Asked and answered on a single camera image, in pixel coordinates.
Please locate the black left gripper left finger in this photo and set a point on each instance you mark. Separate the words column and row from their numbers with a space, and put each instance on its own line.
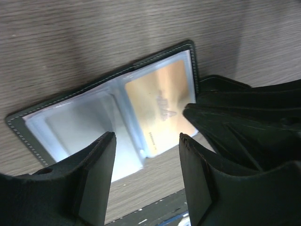
column 72, row 192

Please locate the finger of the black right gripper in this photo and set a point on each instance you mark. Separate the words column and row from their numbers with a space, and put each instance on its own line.
column 248, row 141
column 275, row 105

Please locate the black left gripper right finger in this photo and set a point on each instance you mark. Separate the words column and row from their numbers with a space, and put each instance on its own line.
column 222, row 193

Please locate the gold card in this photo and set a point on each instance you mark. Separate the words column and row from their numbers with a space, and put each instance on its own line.
column 158, row 96

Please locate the black leather card holder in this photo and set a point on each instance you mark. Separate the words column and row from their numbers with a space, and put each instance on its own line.
column 58, row 128

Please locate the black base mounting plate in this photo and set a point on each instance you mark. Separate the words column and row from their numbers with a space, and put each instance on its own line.
column 171, row 210

